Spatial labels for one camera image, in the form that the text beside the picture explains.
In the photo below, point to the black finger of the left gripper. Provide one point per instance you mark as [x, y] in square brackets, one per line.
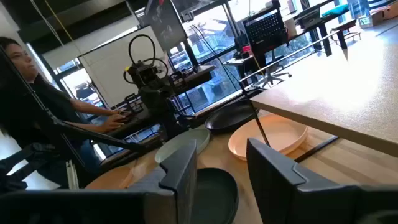
[178, 81]
[134, 104]

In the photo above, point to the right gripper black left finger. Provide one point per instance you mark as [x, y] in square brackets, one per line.
[93, 208]

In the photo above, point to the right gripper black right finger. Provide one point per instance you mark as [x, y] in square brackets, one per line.
[311, 205]

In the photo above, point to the terracotta plate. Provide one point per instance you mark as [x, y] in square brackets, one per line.
[109, 180]

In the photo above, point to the pale sage green plate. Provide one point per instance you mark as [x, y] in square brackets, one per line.
[183, 141]

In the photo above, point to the peach plate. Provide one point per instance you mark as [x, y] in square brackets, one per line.
[273, 133]

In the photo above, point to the dark teal plate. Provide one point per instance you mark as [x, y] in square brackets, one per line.
[217, 199]

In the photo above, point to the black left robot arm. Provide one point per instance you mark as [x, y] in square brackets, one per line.
[171, 121]

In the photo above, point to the dark hanging display panel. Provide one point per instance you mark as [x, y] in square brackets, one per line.
[164, 21]

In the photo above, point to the black plate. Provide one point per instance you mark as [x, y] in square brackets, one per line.
[230, 118]

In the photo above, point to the black mesh office chair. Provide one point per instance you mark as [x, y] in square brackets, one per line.
[265, 31]

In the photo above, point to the person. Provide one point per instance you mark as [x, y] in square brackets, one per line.
[18, 62]

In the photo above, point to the black office desk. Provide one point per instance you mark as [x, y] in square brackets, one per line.
[311, 18]

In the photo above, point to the teal cushion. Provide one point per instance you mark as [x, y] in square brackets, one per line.
[335, 11]

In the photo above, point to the dark low bench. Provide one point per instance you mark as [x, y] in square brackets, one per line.
[345, 26]

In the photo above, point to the small white box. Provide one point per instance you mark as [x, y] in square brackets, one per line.
[364, 20]

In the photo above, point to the cardboard box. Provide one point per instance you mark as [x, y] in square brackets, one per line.
[384, 12]

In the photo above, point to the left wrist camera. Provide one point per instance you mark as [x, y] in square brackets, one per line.
[144, 74]

